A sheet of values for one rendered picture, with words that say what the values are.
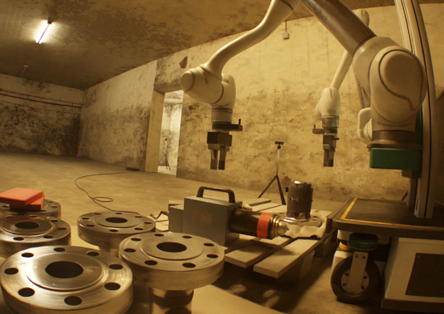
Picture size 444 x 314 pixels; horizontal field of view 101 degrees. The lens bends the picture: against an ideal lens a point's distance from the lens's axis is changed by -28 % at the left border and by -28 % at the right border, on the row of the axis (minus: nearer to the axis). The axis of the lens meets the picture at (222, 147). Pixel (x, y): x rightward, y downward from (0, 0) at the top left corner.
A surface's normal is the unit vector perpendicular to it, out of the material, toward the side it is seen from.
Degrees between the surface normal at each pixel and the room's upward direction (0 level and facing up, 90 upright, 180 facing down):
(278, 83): 90
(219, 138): 90
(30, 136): 90
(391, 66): 96
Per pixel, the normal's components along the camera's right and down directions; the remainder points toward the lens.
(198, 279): 0.60, 0.01
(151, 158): 0.78, 0.04
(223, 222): -0.48, -0.07
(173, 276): 0.25, -0.03
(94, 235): -0.10, -0.05
